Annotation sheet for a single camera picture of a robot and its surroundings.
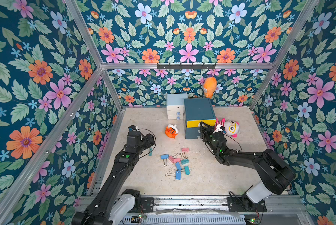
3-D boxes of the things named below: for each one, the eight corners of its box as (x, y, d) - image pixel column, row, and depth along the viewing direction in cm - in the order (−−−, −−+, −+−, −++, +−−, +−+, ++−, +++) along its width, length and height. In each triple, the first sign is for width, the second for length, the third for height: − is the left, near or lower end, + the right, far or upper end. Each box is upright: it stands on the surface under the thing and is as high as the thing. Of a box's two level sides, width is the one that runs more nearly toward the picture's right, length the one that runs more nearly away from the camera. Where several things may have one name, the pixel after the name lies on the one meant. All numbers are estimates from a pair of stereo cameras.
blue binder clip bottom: (175, 179, 84) (175, 178, 82) (175, 168, 89) (175, 167, 87) (181, 179, 84) (182, 178, 82) (181, 168, 89) (181, 167, 87)
